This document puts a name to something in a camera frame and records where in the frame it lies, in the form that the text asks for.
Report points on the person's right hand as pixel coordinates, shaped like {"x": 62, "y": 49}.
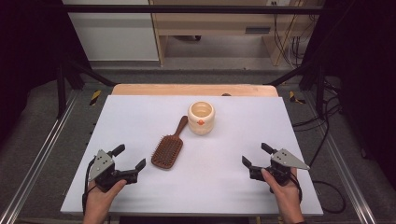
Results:
{"x": 288, "y": 202}

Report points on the brown wooden hairbrush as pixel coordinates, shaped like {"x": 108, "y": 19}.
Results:
{"x": 168, "y": 152}

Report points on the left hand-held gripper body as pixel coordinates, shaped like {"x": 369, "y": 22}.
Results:
{"x": 104, "y": 174}

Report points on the black horizontal frame bar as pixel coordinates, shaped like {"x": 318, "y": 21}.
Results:
{"x": 186, "y": 9}

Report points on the white cabinet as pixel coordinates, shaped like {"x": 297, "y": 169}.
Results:
{"x": 115, "y": 37}

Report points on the person's left hand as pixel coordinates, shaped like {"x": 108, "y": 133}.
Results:
{"x": 98, "y": 202}

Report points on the light wooden desk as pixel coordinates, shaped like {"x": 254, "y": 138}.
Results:
{"x": 218, "y": 23}

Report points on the cream ceramic cup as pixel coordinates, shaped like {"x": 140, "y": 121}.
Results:
{"x": 201, "y": 125}

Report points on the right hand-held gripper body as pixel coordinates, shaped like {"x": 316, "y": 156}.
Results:
{"x": 280, "y": 171}

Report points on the grey desk label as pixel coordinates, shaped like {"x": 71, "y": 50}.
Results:
{"x": 257, "y": 30}

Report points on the wooden table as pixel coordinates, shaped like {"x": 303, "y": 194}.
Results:
{"x": 186, "y": 90}

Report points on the yellow black tape strip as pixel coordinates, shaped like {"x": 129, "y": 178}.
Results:
{"x": 294, "y": 98}
{"x": 95, "y": 97}

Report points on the black curtain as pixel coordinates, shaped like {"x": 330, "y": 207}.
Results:
{"x": 28, "y": 62}
{"x": 367, "y": 77}

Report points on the aluminium floor rail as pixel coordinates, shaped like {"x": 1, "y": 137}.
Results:
{"x": 348, "y": 174}
{"x": 40, "y": 149}

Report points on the black frame strut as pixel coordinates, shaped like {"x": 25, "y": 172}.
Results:
{"x": 320, "y": 90}
{"x": 61, "y": 90}

